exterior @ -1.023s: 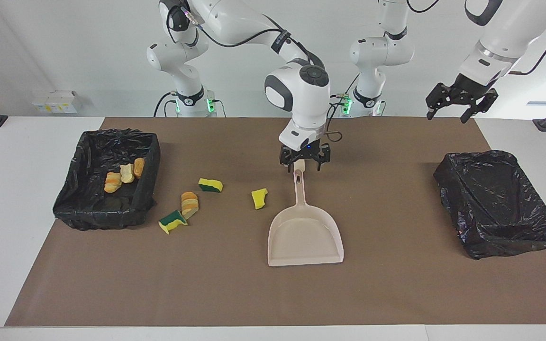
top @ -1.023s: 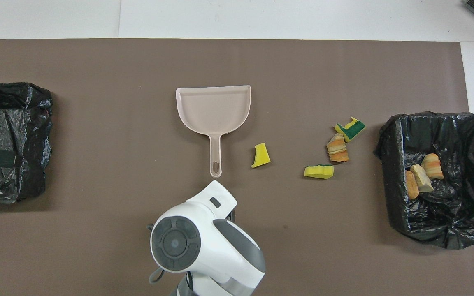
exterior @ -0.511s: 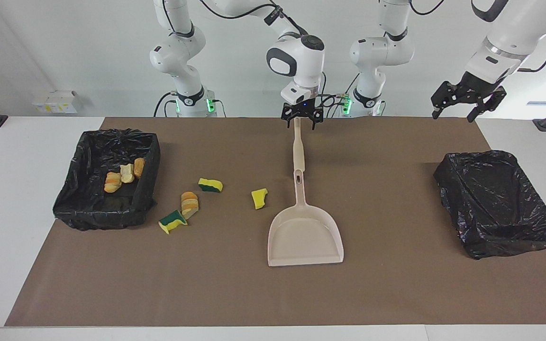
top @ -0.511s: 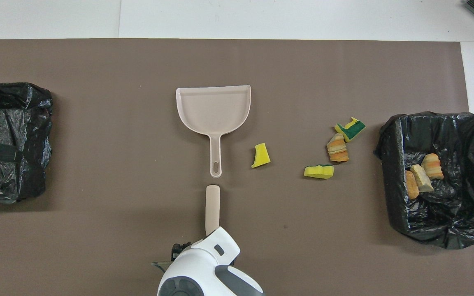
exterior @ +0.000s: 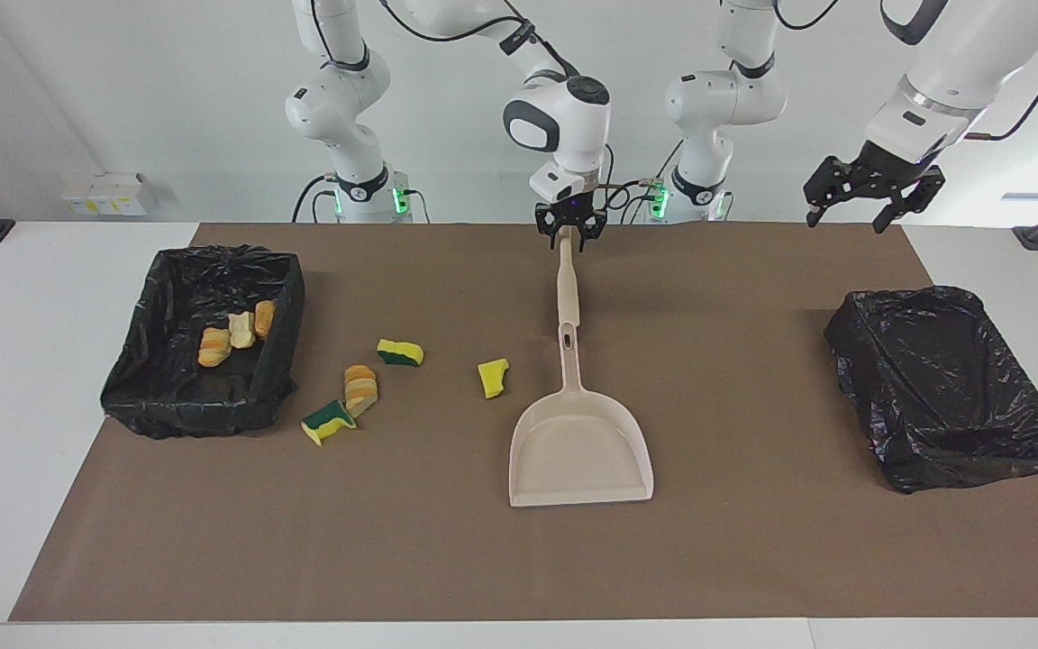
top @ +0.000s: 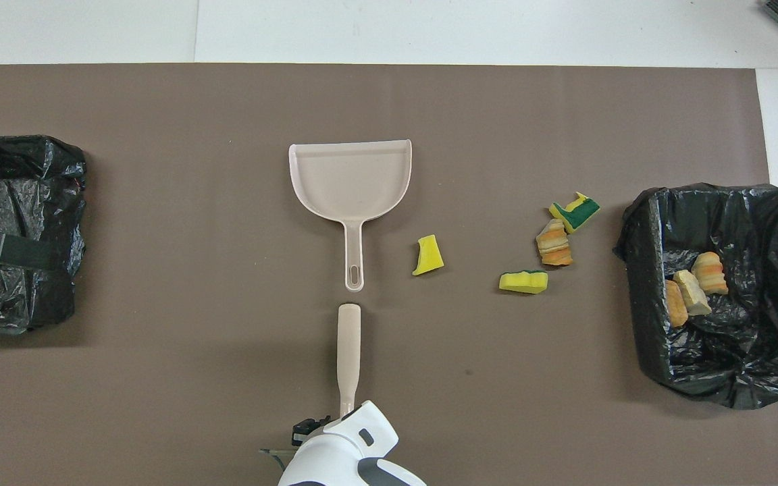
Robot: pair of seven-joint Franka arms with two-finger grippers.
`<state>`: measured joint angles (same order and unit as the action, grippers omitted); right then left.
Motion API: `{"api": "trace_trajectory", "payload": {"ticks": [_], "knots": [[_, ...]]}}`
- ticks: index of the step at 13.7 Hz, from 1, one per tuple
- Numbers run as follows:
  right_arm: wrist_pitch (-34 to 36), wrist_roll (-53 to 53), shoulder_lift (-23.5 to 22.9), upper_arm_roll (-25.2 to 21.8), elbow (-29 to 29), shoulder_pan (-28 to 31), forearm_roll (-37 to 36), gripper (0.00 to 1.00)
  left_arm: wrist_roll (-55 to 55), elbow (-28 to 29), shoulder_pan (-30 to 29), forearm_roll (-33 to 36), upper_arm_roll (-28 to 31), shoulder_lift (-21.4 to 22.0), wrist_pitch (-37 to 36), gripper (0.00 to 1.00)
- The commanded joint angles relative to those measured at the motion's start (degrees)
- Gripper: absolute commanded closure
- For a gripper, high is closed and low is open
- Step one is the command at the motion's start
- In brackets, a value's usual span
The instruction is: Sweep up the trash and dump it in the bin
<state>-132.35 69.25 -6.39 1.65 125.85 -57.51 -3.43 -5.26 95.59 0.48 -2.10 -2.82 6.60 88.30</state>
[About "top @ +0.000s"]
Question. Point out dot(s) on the small yellow sponge piece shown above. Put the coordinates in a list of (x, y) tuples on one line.
[(429, 255)]

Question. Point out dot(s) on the notched green yellow sponge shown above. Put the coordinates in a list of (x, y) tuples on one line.
[(575, 212)]

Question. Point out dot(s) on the beige hand brush black bristles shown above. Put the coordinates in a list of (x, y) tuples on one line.
[(349, 344)]

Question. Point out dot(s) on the pale cream sponge piece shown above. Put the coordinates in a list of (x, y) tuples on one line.
[(693, 293)]

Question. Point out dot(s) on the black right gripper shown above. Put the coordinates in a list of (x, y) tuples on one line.
[(308, 428)]

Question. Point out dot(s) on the black bag lined bin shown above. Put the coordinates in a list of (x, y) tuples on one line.
[(754, 351), (17, 175)]

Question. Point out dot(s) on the brown waffle sponge piece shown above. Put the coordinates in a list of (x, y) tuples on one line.
[(676, 304)]

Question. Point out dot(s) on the orange striped bread slices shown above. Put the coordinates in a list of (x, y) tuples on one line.
[(554, 243)]

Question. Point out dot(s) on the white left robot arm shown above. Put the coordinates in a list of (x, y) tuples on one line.
[(24, 251)]

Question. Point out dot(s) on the orange striped sponge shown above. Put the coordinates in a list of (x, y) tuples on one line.
[(710, 272)]

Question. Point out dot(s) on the brown table mat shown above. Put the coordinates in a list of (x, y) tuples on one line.
[(227, 371)]

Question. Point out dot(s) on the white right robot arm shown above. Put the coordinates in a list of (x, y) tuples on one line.
[(342, 459)]

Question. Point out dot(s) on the beige plastic dustpan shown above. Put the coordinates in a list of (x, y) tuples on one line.
[(352, 182)]

